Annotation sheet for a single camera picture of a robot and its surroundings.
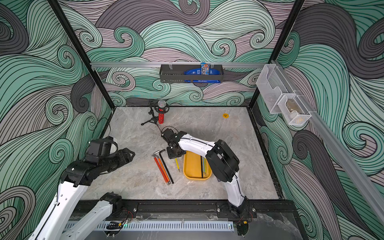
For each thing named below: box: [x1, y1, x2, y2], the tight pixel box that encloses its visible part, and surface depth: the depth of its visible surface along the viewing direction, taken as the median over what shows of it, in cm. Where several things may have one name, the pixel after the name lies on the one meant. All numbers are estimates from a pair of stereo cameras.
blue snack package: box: [184, 62, 221, 83], surface depth 93 cm
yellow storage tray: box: [183, 151, 212, 180], surface depth 89 cm
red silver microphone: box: [157, 99, 167, 125], surface depth 92 cm
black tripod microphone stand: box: [141, 101, 170, 126], surface depth 94 cm
